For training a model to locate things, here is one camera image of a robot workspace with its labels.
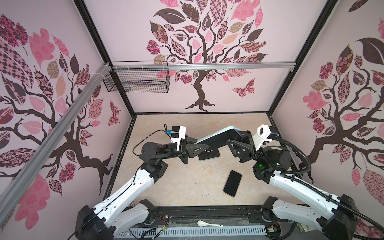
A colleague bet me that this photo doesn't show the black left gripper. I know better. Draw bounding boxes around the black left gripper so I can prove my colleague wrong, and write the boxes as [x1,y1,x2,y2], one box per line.
[158,132,208,164]

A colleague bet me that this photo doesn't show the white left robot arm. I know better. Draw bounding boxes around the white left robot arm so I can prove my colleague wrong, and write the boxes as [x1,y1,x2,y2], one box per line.
[74,140,209,240]

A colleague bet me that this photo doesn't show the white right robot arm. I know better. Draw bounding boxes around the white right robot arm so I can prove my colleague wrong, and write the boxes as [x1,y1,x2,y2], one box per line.
[224,125,358,240]

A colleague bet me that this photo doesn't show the black phone pink case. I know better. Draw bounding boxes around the black phone pink case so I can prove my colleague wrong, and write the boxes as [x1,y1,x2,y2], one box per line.
[198,149,221,161]

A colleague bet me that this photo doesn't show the black phone on table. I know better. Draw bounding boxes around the black phone on table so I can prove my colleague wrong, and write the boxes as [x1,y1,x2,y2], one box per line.
[223,170,242,198]

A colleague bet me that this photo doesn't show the white plastic spoon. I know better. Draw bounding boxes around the white plastic spoon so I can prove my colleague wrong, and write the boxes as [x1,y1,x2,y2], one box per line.
[197,220,223,228]

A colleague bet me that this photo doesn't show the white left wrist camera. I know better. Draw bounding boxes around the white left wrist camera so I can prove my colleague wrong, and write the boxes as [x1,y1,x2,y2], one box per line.
[171,126,186,151]

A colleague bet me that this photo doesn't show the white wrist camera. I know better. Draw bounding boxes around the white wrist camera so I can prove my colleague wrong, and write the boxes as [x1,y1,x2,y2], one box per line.
[253,125,279,151]
[171,126,186,151]

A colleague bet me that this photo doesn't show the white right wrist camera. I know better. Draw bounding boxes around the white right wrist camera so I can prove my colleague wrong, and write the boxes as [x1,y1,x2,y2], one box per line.
[253,125,279,151]

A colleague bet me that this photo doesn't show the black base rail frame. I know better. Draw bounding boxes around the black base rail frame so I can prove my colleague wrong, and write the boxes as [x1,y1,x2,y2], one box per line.
[80,204,341,240]

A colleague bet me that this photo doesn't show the black wire basket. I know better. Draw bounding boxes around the black wire basket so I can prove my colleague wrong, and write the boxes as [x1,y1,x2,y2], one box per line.
[103,60,171,94]

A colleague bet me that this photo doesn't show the white slotted cable duct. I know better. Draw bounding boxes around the white slotted cable duct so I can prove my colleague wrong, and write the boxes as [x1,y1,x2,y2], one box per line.
[115,226,267,240]

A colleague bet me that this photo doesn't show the aluminium rail back wall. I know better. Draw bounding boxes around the aluminium rail back wall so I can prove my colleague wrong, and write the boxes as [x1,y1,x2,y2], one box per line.
[113,62,296,71]

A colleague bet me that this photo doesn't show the aluminium rail wall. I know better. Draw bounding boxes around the aluminium rail wall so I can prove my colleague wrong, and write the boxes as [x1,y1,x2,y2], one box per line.
[1,63,111,224]
[113,62,296,71]

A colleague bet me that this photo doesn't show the aluminium rail left wall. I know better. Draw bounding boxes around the aluminium rail left wall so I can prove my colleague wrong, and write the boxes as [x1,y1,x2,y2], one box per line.
[1,63,111,224]

